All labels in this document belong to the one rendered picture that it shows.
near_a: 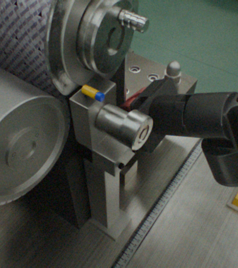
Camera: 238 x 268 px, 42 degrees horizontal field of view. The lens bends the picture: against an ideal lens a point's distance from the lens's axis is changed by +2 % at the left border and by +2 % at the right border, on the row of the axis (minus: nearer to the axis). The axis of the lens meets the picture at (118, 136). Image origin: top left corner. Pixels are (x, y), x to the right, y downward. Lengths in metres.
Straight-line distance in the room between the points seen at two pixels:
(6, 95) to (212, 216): 0.43
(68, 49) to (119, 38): 0.06
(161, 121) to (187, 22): 2.51
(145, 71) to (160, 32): 2.11
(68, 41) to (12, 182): 0.16
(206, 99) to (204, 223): 0.28
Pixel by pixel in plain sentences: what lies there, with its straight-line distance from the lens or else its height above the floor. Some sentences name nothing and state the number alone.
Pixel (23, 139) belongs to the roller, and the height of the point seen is 1.19.
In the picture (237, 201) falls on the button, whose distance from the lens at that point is 0.61.
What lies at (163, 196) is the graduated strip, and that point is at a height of 0.90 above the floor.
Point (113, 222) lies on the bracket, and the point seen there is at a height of 0.91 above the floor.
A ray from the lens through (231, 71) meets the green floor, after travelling 2.43.
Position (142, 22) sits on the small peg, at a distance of 0.30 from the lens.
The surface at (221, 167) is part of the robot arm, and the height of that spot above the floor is 1.10.
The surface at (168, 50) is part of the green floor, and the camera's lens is 2.54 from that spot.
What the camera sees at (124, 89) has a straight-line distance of 0.45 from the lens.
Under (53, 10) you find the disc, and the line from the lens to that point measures 0.28.
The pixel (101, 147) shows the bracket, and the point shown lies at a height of 1.14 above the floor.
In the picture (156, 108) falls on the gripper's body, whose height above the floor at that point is 1.14.
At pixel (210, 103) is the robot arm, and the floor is 1.18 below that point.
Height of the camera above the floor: 1.42
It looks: 50 degrees down
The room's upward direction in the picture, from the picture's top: straight up
